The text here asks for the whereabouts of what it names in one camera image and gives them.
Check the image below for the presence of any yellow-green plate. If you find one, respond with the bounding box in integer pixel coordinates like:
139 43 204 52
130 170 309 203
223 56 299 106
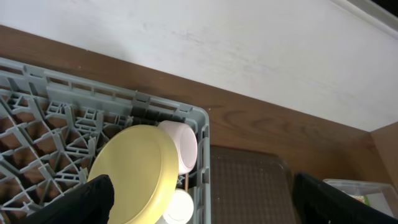
88 125 178 223

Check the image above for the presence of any grey plastic dishwasher rack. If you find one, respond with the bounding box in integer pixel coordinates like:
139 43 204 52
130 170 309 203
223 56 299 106
1 58 211 224

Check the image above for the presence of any clear plastic waste bin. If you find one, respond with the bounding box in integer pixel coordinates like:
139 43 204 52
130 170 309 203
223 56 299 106
323 179 397 218

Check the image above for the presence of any green orange snack wrapper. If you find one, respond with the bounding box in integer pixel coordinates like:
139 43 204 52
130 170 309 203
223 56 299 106
349 194 370 206

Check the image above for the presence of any white bowl with food residue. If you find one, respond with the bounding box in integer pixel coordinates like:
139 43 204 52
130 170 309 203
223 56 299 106
158 121 198 175

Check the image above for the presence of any cream white cup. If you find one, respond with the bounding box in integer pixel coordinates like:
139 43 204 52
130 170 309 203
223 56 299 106
155 189 194 224

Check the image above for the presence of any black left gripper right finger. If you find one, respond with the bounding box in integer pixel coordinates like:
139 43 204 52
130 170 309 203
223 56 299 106
292 172 397 224

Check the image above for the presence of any dark brown serving tray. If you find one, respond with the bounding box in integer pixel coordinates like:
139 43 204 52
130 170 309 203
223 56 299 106
210 146 299 224

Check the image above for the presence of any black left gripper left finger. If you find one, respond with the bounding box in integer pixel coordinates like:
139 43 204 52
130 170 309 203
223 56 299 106
19 174 114 224

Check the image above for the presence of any wooden chopstick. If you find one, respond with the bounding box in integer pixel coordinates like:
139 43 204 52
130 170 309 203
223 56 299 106
184 174 189 192

